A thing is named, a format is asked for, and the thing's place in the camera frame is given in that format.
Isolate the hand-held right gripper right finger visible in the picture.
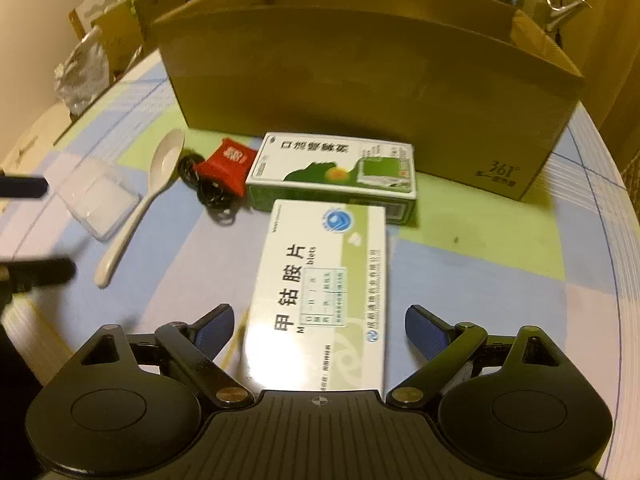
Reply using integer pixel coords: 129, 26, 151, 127
385, 304, 571, 409

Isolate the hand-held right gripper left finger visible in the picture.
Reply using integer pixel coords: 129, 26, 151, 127
75, 302, 256, 409

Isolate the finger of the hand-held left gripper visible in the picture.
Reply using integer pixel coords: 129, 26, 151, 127
0, 257, 77, 292
0, 174, 49, 201

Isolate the clear plastic case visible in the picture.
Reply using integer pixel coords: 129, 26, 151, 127
56, 157, 141, 241

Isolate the large white medicine box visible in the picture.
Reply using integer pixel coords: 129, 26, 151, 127
240, 199, 388, 392

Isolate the black cable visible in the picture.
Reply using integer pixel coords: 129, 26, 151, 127
177, 152, 240, 224

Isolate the white plastic spoon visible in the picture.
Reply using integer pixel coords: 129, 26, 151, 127
95, 128, 186, 288

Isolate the red candy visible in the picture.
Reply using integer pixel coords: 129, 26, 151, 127
194, 137, 258, 198

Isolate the green and white medicine box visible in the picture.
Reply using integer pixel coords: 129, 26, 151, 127
245, 131, 418, 228

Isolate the large cardboard box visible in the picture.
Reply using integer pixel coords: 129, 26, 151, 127
150, 0, 586, 202

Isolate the brown tray box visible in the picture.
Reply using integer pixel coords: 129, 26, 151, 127
52, 50, 146, 147

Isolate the crumpled printed plastic bag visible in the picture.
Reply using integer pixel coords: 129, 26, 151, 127
54, 27, 112, 117

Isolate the open brown shipping carton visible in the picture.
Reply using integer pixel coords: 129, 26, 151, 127
70, 0, 187, 76

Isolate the quilted chair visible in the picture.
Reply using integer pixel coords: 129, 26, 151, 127
617, 147, 640, 188

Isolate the wooden door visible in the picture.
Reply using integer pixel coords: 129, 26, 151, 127
560, 0, 640, 161

